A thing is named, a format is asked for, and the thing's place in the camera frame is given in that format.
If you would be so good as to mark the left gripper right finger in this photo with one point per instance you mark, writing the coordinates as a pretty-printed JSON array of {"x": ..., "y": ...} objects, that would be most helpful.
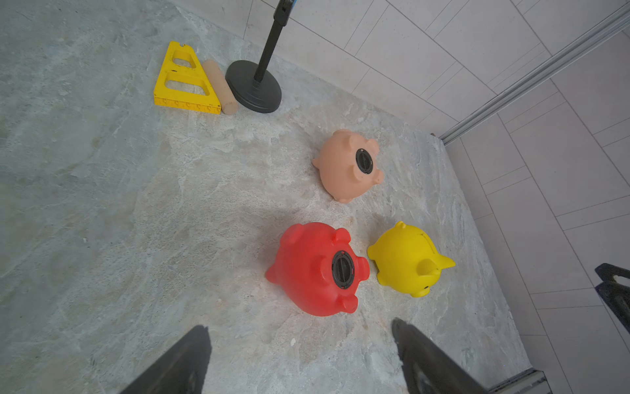
[{"x": 426, "y": 368}]

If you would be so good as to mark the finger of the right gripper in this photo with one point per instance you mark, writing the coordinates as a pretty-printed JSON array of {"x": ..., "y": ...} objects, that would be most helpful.
[{"x": 614, "y": 294}]

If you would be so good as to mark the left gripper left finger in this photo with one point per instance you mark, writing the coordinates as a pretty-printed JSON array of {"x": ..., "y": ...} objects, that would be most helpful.
[{"x": 182, "y": 369}]

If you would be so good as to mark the yellow piggy bank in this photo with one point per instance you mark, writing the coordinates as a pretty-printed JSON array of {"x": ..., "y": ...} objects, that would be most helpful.
[{"x": 407, "y": 260}]

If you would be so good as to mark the red piggy bank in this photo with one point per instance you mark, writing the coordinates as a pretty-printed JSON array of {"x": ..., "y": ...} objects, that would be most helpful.
[{"x": 302, "y": 268}]

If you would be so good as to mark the pink piggy bank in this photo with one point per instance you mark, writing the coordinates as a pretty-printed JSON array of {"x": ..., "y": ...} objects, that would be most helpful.
[{"x": 338, "y": 170}]

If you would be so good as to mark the black plug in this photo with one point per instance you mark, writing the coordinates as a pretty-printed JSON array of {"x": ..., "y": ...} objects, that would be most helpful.
[
  {"x": 342, "y": 269},
  {"x": 364, "y": 161}
]

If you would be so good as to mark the small wooden block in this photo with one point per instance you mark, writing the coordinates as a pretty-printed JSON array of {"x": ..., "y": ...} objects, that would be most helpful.
[{"x": 228, "y": 102}]

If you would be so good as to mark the yellow triangular block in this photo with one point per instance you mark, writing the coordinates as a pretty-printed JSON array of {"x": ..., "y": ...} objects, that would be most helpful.
[{"x": 181, "y": 65}]

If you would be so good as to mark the black microphone stand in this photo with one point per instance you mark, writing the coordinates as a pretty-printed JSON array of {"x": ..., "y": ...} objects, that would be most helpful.
[{"x": 251, "y": 83}]

